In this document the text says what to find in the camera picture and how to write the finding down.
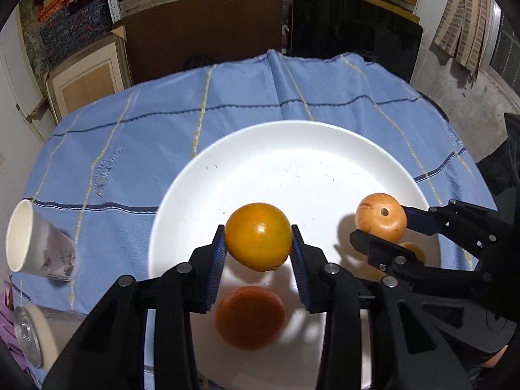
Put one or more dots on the dark cloth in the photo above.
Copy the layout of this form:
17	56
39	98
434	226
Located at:
501	162

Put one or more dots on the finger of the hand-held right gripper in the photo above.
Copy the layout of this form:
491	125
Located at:
418	219
378	250

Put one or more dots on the pale yellow round fruit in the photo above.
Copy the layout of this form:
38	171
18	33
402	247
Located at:
380	215
414	250

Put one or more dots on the stack of patterned boxes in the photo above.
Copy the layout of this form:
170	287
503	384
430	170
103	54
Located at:
73	28

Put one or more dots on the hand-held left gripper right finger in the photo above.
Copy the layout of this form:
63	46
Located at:
301	268

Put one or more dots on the white oval plate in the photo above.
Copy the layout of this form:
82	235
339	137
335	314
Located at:
292	170

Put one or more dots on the beige drink can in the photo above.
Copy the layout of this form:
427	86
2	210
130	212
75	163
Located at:
48	329

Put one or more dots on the brown corrugated cardboard strips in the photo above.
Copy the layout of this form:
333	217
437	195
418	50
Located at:
459	20

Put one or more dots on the blue checked tablecloth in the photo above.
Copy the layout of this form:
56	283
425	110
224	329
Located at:
122	150

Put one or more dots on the pink cloth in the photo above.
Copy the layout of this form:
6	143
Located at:
8	325

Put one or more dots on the white paper cup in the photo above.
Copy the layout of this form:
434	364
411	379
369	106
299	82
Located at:
40	248

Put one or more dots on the black glossy panel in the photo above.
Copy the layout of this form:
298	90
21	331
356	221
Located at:
353	28

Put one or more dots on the green patterned board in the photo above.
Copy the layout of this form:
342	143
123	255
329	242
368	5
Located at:
34	40

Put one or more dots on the brown cardboard board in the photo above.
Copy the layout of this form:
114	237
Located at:
203	32

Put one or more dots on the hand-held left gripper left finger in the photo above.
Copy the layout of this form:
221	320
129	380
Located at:
217	268

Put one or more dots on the wooden framed panel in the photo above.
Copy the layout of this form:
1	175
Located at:
85	85

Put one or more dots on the metal window grille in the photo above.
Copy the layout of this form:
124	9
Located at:
505	48

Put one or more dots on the white door panel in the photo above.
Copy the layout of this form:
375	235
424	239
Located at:
16	89

